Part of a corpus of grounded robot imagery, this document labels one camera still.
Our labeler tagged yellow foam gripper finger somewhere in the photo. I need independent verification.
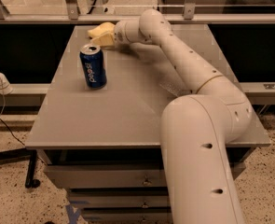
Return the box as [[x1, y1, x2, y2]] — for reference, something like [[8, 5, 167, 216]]
[[91, 32, 115, 47]]

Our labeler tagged yellow sponge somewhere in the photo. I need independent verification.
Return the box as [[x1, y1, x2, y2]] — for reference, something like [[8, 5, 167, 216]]
[[87, 22, 115, 38]]

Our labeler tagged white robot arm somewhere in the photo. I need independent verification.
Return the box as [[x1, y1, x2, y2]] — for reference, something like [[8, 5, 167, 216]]
[[88, 9, 252, 224]]

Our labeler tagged blue pepsi can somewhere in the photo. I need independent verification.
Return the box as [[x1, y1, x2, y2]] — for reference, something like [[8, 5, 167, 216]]
[[79, 43, 107, 89]]

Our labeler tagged metal railing with glass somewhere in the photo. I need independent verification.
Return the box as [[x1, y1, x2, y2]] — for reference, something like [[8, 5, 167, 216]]
[[0, 0, 275, 24]]

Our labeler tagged grey drawer cabinet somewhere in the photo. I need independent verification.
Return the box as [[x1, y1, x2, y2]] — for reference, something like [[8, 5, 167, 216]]
[[25, 24, 271, 224]]

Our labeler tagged top grey drawer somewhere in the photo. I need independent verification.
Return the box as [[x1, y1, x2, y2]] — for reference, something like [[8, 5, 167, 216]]
[[43, 161, 246, 189]]

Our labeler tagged grey drawer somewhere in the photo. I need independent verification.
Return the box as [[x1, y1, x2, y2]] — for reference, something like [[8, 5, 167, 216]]
[[68, 189, 170, 208], [43, 161, 246, 189], [81, 207, 172, 223]]

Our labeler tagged middle grey drawer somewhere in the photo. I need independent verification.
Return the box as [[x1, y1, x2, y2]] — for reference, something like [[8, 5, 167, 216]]
[[68, 189, 170, 208]]

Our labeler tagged black stand leg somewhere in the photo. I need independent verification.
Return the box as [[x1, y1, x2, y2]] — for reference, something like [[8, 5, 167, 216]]
[[0, 147, 41, 189]]

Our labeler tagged bottom grey drawer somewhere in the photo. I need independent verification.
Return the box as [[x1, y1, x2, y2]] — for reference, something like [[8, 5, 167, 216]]
[[81, 207, 172, 223]]

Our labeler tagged black cable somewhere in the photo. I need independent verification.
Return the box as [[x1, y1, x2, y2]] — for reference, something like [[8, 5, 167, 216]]
[[0, 101, 27, 147]]

